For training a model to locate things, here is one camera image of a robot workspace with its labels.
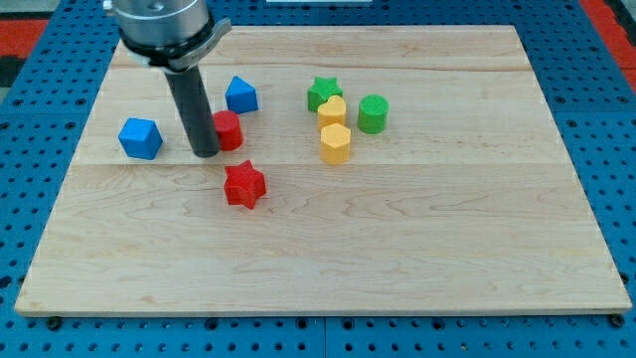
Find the red star block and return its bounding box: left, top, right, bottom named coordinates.
left=224, top=160, right=267, bottom=209

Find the blue triangle block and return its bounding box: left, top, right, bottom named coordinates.
left=225, top=77, right=258, bottom=114

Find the light wooden board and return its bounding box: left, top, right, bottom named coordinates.
left=15, top=26, right=632, bottom=317

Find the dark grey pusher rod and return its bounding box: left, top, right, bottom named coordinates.
left=165, top=67, right=221, bottom=158

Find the green cylinder block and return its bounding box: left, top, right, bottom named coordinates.
left=358, top=94, right=390, bottom=134

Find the yellow heart block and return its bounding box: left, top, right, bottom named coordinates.
left=317, top=94, right=347, bottom=129

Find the red cylinder block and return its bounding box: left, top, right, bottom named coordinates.
left=213, top=110, right=243, bottom=151

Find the yellow hexagon block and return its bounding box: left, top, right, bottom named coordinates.
left=319, top=123, right=351, bottom=165

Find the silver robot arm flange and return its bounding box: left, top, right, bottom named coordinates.
left=102, top=0, right=232, bottom=74

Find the blue cube block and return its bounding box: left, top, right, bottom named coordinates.
left=118, top=117, right=163, bottom=160

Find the green star block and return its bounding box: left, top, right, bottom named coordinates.
left=307, top=77, right=344, bottom=112

